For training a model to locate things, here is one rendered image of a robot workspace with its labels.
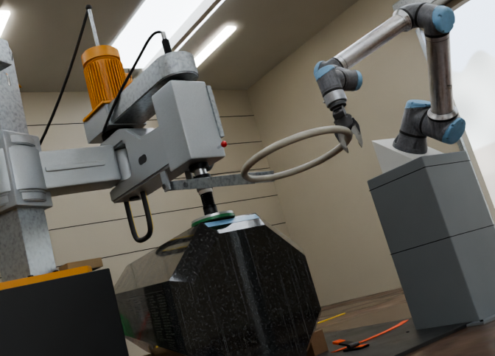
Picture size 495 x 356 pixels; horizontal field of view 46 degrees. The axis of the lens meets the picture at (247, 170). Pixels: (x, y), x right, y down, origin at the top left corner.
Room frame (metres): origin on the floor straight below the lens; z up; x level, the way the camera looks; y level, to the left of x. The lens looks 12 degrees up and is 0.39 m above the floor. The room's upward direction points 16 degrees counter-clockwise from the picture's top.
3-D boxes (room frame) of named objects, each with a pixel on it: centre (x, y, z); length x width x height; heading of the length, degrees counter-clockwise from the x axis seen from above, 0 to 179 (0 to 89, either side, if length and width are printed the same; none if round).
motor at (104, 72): (3.34, 0.67, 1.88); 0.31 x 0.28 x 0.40; 133
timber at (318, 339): (3.50, -0.01, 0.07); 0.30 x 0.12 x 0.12; 45
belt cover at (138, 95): (3.10, 0.47, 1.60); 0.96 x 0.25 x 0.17; 43
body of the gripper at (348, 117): (2.33, -0.44, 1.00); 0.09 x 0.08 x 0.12; 164
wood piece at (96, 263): (3.08, 0.99, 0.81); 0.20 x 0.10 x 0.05; 136
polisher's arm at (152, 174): (3.14, 0.49, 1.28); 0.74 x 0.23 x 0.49; 43
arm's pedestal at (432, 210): (3.20, -0.90, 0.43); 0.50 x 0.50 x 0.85; 38
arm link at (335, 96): (2.33, -0.43, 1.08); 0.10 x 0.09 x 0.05; 74
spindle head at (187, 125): (2.90, 0.28, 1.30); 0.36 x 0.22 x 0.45; 43
